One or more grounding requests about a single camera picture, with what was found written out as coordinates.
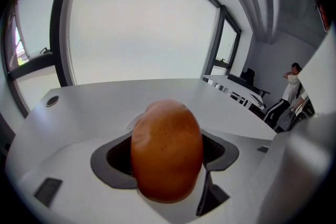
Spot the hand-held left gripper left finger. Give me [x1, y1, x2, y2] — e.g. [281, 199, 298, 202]
[10, 130, 170, 224]

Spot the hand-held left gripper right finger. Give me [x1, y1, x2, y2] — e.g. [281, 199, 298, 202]
[196, 133, 273, 218]

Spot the white round plate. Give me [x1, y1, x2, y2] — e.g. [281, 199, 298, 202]
[125, 112, 148, 132]

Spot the black phone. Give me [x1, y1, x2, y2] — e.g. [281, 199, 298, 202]
[249, 93, 265, 110]

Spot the long white table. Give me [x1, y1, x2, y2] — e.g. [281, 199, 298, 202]
[203, 74, 271, 111]

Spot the grey table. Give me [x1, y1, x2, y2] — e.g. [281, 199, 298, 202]
[4, 78, 278, 168]

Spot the round table grommet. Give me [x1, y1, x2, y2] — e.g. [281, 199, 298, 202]
[45, 95, 60, 108]

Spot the black office chair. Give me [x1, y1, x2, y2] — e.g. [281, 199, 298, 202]
[240, 68, 256, 87]

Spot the window with open pane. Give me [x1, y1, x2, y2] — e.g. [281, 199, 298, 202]
[1, 0, 78, 119]

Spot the large frosted window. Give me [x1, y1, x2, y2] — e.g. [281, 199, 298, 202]
[68, 0, 224, 86]

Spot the narrow window with handle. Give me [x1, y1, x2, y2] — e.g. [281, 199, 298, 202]
[204, 5, 242, 77]

